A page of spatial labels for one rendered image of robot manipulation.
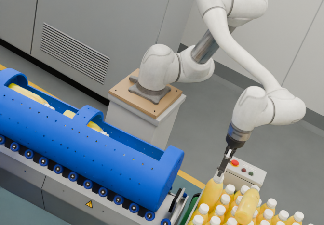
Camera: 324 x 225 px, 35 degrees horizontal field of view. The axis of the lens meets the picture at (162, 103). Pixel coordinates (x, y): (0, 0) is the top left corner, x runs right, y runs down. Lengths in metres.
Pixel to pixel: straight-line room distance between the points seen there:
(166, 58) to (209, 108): 2.09
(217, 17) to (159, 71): 0.62
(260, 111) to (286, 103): 0.13
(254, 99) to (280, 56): 2.99
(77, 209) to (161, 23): 1.75
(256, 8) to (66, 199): 1.17
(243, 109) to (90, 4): 2.31
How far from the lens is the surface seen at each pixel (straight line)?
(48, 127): 2.19
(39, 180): 2.39
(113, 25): 3.90
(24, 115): 2.24
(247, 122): 1.89
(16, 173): 2.44
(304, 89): 4.89
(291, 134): 4.79
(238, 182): 2.41
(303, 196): 4.22
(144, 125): 2.73
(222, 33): 2.08
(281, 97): 1.96
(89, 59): 4.15
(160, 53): 2.61
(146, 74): 2.66
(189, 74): 2.69
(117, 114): 2.80
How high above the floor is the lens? 2.60
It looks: 35 degrees down
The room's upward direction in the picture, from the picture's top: 18 degrees clockwise
